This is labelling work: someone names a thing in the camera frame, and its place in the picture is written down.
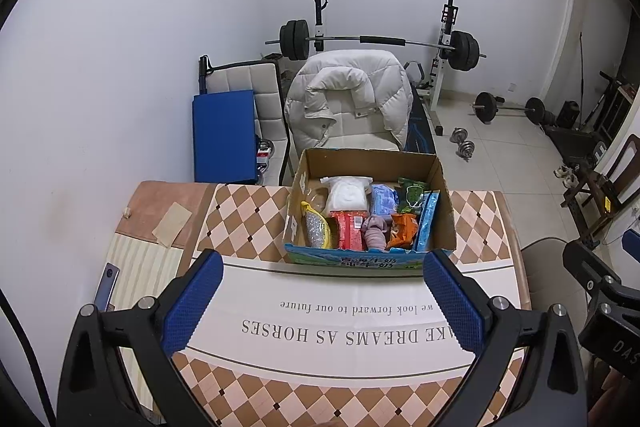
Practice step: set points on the black floor bench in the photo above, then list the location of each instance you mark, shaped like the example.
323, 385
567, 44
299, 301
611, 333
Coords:
575, 142

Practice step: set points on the orange snack packet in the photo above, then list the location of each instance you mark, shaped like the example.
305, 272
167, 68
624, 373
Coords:
402, 229

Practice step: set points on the blue folded mat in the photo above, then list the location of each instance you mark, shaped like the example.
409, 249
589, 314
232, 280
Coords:
225, 137

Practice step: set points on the short floor barbell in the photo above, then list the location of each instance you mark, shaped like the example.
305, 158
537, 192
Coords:
510, 108

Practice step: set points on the black exercise machine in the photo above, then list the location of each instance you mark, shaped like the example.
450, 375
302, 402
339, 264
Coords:
607, 107

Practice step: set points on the red white small box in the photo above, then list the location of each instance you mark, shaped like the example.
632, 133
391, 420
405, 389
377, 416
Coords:
263, 154

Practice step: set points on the dark wooden chair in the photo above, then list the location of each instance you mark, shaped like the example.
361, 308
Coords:
600, 202

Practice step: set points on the checkered tablecloth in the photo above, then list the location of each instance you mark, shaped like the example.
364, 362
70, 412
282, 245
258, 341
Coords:
325, 287

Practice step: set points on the yellow mesh pouch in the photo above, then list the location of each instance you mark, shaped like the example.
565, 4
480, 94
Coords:
315, 227

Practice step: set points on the blue grey phone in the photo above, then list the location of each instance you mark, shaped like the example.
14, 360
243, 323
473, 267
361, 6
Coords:
107, 287

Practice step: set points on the long blue strip packet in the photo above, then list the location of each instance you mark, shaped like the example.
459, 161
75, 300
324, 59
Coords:
427, 222

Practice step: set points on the tan card piece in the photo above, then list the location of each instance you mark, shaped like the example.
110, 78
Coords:
172, 223

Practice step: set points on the white shoe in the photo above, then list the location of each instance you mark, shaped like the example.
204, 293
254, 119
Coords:
572, 180
561, 172

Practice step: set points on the red packet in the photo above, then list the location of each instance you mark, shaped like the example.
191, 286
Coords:
348, 232

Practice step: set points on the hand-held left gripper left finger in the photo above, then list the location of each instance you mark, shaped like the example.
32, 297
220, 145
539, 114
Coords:
192, 302

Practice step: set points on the chrome dumbbell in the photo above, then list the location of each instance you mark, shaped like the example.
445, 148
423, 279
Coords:
467, 150
458, 136

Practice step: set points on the dark green packet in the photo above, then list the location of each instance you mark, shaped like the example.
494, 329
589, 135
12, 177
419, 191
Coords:
412, 197

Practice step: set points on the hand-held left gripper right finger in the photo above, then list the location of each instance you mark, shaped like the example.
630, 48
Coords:
452, 302

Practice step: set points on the light blue tissue pack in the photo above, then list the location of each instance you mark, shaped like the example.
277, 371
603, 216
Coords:
384, 199

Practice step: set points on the white puffer jacket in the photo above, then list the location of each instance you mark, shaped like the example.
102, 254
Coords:
385, 82

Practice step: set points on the cardboard box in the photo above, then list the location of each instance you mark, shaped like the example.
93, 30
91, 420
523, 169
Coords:
350, 263

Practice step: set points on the black speaker box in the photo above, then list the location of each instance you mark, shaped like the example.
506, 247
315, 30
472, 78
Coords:
568, 115

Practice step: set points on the cream striped mat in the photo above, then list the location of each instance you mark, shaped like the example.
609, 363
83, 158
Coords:
145, 262

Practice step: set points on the grey round chair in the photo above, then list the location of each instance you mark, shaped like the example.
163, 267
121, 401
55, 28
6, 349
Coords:
545, 267

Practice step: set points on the purple grey sock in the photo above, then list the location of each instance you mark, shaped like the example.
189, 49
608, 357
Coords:
377, 232

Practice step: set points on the black exercise bar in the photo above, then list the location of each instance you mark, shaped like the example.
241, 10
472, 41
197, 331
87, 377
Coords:
235, 65

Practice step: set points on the door frame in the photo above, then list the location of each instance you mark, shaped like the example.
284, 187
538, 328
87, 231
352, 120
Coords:
575, 17

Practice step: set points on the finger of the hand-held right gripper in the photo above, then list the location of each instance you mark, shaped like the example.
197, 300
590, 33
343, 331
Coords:
632, 242
590, 269

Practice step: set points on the white soft packet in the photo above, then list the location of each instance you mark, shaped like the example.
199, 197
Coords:
347, 194

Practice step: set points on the barbell with black plates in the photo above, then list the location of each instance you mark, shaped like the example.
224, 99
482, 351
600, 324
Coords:
380, 40

